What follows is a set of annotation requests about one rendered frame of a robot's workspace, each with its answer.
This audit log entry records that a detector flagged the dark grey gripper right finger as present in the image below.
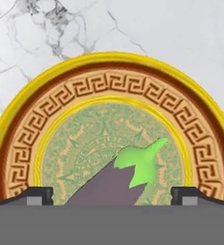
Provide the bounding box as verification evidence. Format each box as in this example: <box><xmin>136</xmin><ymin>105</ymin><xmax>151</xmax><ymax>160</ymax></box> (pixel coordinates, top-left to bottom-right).
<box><xmin>170</xmin><ymin>187</ymin><xmax>224</xmax><ymax>207</ymax></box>

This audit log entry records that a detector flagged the purple eggplant with green stem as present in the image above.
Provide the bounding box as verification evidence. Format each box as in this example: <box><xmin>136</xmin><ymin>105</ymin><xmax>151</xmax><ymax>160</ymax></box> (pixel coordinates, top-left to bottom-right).
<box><xmin>66</xmin><ymin>137</ymin><xmax>169</xmax><ymax>207</ymax></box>

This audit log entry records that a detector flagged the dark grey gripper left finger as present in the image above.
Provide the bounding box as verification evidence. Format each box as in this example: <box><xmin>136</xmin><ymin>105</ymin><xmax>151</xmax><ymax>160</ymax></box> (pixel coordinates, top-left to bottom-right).
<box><xmin>0</xmin><ymin>187</ymin><xmax>55</xmax><ymax>207</ymax></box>

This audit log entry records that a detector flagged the yellow rimmed patterned plate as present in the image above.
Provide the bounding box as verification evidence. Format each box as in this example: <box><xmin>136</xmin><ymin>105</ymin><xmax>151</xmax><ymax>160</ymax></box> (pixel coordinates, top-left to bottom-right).
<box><xmin>0</xmin><ymin>52</ymin><xmax>224</xmax><ymax>207</ymax></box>

